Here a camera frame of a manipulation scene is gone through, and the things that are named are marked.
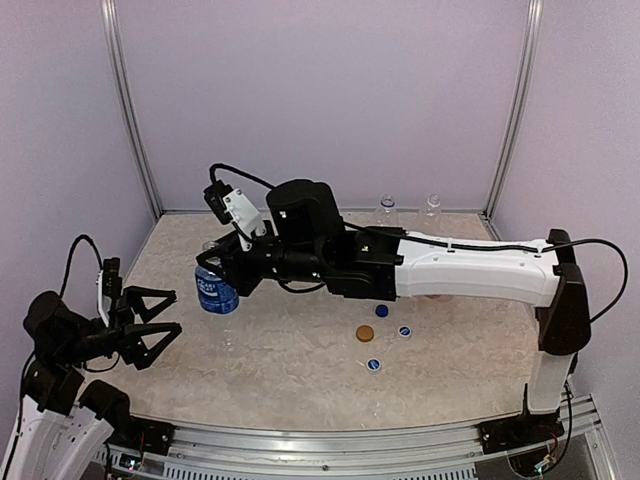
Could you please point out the blue white bottle cap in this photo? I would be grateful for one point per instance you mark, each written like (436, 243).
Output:
(405, 332)

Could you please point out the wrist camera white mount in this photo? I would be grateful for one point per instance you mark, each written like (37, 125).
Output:
(109, 287)
(231, 206)

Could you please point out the aluminium corner post left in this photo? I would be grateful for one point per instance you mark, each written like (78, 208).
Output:
(109, 14)

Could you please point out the dark blue bottle cap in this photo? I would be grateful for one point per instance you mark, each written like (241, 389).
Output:
(382, 311)

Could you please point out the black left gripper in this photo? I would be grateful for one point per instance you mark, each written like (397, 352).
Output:
(120, 319)

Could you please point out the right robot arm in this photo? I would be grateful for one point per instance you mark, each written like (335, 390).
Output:
(306, 243)

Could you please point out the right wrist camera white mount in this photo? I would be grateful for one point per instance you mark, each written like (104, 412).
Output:
(231, 206)

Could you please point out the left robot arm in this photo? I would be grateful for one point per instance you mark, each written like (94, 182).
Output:
(63, 420)

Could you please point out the water bottle blue cap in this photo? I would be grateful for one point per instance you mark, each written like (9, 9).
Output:
(386, 213)

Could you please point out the aluminium corner post right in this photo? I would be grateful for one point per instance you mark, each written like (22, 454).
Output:
(517, 106)

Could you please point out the short bottle blue label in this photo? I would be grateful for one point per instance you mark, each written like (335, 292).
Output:
(220, 302)

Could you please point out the clear bottle blue label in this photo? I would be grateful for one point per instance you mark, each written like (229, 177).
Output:
(431, 209)

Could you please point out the gold juice bottle cap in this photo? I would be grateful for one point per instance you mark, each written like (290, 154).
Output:
(364, 333)

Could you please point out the white blue short-bottle cap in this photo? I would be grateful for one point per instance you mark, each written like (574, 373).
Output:
(373, 365)

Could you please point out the orange juice bottle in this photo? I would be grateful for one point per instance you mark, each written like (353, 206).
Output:
(438, 298)

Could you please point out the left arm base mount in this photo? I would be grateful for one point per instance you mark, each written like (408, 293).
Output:
(129, 431)

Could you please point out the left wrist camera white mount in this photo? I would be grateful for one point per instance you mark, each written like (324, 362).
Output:
(109, 287)

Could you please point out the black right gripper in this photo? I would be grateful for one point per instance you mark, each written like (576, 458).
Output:
(241, 276)

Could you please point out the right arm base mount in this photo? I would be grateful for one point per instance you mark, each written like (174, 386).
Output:
(520, 430)

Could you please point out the aluminium corner post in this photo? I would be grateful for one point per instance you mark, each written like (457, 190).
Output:
(517, 106)
(109, 14)

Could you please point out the aluminium front rail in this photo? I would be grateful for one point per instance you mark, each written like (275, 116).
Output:
(460, 450)

